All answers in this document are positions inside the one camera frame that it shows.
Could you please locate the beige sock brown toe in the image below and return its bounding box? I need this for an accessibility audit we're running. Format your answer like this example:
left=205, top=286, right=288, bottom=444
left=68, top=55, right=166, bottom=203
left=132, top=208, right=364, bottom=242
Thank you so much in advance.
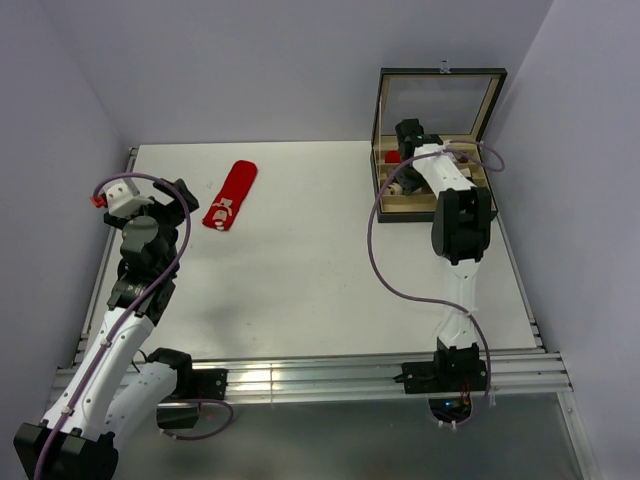
left=384, top=183, right=404, bottom=196

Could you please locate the red sock white pattern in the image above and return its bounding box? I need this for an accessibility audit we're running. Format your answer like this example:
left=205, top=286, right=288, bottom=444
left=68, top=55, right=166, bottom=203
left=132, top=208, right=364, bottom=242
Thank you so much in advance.
left=201, top=160, right=258, bottom=231

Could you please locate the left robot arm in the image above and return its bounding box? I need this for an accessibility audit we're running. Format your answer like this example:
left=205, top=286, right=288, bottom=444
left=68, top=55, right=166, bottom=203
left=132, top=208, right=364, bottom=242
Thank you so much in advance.
left=13, top=173, right=199, bottom=479

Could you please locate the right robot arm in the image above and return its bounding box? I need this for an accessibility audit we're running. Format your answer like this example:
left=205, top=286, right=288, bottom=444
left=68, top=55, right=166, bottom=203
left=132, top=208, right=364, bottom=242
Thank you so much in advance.
left=395, top=118, right=492, bottom=390

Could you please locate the rolled red sock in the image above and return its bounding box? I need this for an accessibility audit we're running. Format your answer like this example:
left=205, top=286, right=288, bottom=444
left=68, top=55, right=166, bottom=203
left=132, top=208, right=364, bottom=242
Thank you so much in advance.
left=384, top=151, right=402, bottom=164

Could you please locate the black compartment storage box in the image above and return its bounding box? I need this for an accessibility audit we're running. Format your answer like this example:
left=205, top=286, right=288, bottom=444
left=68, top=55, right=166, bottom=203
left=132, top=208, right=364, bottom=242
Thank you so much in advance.
left=370, top=66, right=508, bottom=192

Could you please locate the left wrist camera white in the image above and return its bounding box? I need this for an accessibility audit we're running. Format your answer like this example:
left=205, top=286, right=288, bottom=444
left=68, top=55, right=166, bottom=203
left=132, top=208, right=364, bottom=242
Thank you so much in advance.
left=91, top=179, right=153, bottom=218

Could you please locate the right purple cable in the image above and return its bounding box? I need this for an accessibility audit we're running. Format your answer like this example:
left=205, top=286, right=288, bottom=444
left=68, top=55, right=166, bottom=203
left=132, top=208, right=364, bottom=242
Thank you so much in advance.
left=367, top=140, right=506, bottom=427

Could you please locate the purple cable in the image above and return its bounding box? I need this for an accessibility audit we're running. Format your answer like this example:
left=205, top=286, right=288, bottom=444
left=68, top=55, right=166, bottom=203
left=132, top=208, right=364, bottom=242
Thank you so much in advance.
left=32, top=172, right=236, bottom=480
left=367, top=140, right=506, bottom=427

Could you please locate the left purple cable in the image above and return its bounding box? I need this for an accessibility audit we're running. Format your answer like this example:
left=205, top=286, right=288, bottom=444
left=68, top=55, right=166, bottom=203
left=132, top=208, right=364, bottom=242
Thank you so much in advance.
left=32, top=172, right=236, bottom=480

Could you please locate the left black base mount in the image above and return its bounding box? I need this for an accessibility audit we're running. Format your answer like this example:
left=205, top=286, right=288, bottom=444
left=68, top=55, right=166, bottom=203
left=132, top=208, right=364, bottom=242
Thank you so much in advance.
left=156, top=368, right=228, bottom=430

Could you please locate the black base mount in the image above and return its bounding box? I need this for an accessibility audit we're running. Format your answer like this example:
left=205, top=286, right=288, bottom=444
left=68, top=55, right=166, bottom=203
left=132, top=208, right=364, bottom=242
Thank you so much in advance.
left=393, top=361, right=488, bottom=423
left=156, top=368, right=228, bottom=430

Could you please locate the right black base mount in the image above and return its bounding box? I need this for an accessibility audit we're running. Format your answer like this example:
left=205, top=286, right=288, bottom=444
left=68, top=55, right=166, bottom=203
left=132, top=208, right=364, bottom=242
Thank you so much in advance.
left=393, top=361, right=488, bottom=423

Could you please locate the aluminium frame rail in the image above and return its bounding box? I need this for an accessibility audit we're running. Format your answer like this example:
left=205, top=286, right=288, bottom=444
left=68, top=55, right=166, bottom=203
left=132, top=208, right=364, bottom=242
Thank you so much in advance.
left=47, top=352, right=574, bottom=409

